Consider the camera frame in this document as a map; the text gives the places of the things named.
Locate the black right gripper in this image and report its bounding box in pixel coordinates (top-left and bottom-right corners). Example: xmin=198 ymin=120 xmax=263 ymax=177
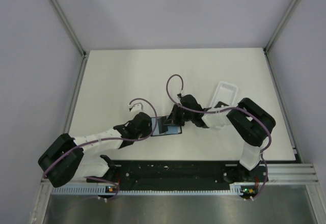
xmin=164 ymin=104 xmax=194 ymax=127

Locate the black leather card holder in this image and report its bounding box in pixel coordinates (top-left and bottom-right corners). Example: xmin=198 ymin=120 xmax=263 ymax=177
xmin=151 ymin=116 xmax=182 ymax=136

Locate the black credit card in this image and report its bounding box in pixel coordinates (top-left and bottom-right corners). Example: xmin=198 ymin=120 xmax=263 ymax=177
xmin=158 ymin=117 xmax=168 ymax=134

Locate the black card with gold print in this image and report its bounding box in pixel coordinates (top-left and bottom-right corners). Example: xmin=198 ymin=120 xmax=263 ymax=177
xmin=214 ymin=101 xmax=228 ymax=108

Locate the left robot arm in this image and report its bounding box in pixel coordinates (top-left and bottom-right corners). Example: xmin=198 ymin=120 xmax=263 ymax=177
xmin=38 ymin=112 xmax=157 ymax=188

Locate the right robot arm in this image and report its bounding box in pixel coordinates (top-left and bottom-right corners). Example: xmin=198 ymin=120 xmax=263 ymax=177
xmin=164 ymin=95 xmax=276 ymax=181

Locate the white plastic basket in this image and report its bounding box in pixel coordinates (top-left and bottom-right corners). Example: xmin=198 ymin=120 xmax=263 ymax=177
xmin=202 ymin=81 xmax=238 ymax=130

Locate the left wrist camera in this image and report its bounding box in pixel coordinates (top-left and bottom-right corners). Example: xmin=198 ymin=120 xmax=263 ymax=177
xmin=128 ymin=102 xmax=143 ymax=114

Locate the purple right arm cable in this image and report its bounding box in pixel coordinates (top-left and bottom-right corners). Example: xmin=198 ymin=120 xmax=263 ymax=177
xmin=166 ymin=74 xmax=272 ymax=201

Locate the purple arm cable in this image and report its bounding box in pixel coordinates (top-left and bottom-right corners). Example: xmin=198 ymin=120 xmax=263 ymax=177
xmin=166 ymin=74 xmax=272 ymax=201
xmin=42 ymin=98 xmax=157 ymax=201

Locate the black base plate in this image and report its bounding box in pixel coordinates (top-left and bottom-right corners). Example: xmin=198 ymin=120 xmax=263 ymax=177
xmin=86 ymin=159 xmax=269 ymax=191

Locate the grey slotted cable duct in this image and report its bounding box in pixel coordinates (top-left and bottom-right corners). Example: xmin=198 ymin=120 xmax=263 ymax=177
xmin=51 ymin=182 xmax=258 ymax=196

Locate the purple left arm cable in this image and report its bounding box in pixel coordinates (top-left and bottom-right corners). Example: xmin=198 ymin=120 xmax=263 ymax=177
xmin=42 ymin=98 xmax=157 ymax=201

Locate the aluminium frame rail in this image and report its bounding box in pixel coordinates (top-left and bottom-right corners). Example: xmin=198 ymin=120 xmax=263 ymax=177
xmin=268 ymin=163 xmax=319 ymax=185

